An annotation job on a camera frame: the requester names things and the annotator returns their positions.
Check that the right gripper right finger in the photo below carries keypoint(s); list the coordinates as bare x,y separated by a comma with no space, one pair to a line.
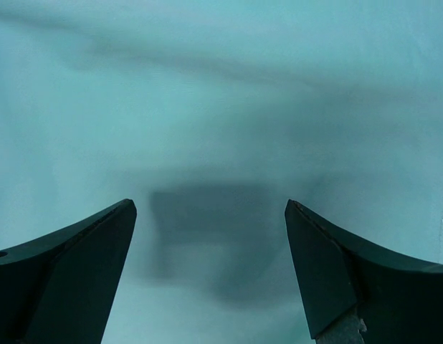
355,291

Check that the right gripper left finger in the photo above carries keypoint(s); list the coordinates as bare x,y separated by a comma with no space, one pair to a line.
60,288

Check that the teal t-shirt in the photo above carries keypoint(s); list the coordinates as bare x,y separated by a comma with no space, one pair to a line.
211,115

